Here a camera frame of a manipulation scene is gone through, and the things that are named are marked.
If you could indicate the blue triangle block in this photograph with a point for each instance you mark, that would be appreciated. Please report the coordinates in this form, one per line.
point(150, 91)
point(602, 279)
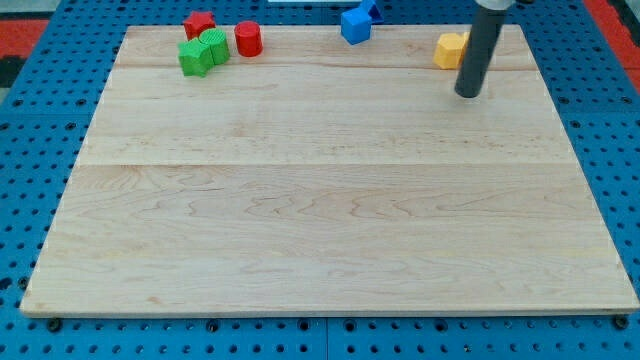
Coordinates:
point(372, 10)

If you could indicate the blue cube block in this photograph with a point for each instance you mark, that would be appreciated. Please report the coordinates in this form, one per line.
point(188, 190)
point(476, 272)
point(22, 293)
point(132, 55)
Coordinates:
point(356, 26)

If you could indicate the red star block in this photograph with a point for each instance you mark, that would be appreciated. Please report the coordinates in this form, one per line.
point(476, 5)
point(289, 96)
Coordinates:
point(197, 22)

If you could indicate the light wooden board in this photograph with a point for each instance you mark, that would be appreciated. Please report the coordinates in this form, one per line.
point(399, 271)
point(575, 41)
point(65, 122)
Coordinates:
point(324, 179)

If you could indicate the green star block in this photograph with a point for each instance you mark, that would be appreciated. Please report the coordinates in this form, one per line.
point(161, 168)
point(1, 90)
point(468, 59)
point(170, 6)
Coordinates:
point(195, 58)

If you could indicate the red cylinder block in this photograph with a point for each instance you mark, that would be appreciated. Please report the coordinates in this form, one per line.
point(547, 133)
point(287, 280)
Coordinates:
point(248, 38)

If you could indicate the yellow hexagon block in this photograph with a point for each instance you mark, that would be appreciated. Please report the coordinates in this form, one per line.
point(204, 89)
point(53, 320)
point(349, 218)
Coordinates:
point(448, 50)

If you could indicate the green cylinder block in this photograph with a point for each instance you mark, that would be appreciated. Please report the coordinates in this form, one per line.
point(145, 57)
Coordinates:
point(216, 41)

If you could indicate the yellow heart block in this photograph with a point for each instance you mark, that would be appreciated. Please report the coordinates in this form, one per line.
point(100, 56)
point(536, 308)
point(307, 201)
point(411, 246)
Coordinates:
point(465, 37)

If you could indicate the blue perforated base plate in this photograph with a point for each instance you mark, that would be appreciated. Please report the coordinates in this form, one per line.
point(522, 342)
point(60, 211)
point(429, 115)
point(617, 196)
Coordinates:
point(45, 116)

